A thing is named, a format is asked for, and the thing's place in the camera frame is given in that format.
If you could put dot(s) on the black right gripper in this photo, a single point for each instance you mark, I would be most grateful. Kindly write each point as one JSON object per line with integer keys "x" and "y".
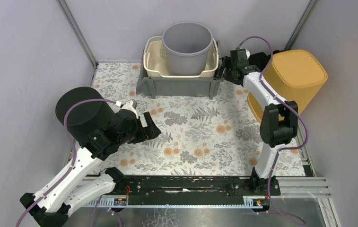
{"x": 226, "y": 64}

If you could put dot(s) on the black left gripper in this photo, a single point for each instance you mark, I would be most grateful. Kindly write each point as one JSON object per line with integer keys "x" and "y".
{"x": 141, "y": 129}

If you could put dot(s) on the grey plastic crate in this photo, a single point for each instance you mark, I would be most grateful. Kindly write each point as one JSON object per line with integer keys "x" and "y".
{"x": 158, "y": 86}

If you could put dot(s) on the grey round plastic bin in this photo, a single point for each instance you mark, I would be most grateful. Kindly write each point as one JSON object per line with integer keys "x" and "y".
{"x": 187, "y": 46}

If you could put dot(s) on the black ribbed waste bin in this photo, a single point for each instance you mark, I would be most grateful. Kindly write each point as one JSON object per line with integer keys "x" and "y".
{"x": 85, "y": 118}

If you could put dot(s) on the yellow slatted waste basket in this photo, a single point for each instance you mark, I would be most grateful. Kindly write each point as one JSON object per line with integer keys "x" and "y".
{"x": 296, "y": 75}

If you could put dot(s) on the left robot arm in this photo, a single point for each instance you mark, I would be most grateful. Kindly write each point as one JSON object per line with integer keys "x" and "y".
{"x": 59, "y": 199}

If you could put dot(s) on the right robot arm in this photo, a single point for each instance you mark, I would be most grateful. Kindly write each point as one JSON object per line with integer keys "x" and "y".
{"x": 279, "y": 117}

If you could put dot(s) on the black crumpled cloth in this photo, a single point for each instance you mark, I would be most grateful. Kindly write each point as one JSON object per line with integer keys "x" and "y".
{"x": 260, "y": 62}

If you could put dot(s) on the cream perforated plastic basket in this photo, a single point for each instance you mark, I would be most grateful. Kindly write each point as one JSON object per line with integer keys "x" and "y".
{"x": 155, "y": 62}

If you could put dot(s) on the floral patterned table mat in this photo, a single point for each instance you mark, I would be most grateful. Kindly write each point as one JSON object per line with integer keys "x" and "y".
{"x": 199, "y": 136}

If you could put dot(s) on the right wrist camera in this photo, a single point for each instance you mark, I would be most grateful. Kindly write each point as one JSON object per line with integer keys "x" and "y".
{"x": 239, "y": 57}

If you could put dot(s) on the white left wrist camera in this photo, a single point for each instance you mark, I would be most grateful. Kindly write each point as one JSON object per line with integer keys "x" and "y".
{"x": 128, "y": 105}

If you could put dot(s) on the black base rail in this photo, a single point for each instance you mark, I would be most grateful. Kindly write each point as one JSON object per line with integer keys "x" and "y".
{"x": 192, "y": 191}

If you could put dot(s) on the right aluminium frame post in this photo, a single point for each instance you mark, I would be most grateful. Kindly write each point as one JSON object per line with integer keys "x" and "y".
{"x": 310, "y": 7}

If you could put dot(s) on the aluminium frame post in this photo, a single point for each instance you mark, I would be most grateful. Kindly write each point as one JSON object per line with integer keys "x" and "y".
{"x": 77, "y": 31}
{"x": 310, "y": 7}

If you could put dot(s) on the left aluminium frame post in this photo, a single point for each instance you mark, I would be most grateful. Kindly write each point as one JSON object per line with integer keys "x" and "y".
{"x": 77, "y": 31}

